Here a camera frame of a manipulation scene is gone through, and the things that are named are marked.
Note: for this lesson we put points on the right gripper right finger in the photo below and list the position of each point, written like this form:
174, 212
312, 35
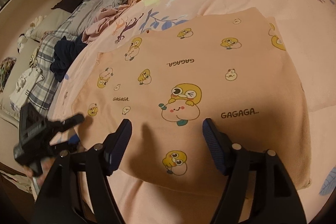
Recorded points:
258, 188

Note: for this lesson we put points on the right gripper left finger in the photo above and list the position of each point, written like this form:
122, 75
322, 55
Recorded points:
60, 199

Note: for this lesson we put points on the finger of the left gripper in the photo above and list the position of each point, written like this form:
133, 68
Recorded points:
69, 145
62, 126

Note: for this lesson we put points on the peach duck print shirt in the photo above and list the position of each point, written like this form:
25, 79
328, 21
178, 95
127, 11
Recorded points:
233, 69

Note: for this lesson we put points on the navy blue garment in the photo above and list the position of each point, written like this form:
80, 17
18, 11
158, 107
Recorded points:
65, 52

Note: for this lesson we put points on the plush toys on headboard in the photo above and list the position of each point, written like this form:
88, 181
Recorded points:
27, 34

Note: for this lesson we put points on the pink crumpled garment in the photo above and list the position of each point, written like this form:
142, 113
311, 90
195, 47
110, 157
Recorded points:
104, 18

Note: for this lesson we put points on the dark brown cushion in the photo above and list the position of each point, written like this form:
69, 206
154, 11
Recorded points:
68, 5

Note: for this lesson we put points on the pink printed duvet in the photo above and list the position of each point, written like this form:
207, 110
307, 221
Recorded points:
307, 29

